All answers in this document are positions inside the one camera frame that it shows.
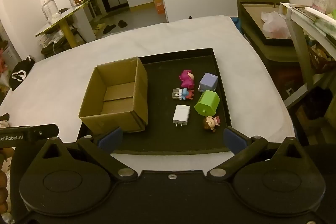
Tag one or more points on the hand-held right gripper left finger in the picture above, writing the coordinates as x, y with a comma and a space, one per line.
111, 138

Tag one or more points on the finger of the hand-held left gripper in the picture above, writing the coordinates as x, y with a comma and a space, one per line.
43, 132

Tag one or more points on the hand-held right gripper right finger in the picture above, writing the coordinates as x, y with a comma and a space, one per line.
233, 138

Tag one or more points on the brown cardboard box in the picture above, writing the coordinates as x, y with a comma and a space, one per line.
113, 121

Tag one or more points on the brown-haired doll figurine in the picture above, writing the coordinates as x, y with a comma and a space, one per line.
210, 123

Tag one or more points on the green hexagonal block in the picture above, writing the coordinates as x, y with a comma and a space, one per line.
207, 103

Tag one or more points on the black tray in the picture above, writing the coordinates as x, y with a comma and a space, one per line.
162, 140

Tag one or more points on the white charger plug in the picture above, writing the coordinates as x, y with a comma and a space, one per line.
181, 113

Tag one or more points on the purple cube toy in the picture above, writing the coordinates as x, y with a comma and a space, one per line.
208, 81

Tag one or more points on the blue and red figurine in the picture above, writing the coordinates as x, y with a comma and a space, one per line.
185, 94

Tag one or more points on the pink figurine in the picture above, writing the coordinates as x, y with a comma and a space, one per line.
186, 78

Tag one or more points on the person's left hand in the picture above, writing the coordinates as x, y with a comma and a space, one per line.
2, 187

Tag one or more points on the black cloth with white print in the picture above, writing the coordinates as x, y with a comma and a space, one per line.
22, 71

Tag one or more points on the black slipper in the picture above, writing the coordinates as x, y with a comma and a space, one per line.
109, 29
122, 23

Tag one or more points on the yellow slipper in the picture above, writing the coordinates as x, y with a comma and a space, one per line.
100, 26

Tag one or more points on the round side table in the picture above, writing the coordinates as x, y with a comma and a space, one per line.
65, 19

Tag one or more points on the brown basket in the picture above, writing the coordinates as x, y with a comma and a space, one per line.
321, 60

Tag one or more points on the white plastic bag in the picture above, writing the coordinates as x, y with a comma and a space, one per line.
275, 26

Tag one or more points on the white shelf rack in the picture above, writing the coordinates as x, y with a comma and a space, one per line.
299, 37

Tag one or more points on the black shallow box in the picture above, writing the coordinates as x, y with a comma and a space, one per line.
252, 19

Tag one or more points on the clear glass jar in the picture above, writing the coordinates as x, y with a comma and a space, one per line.
50, 10

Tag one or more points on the orange box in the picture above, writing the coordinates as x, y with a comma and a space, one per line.
159, 5

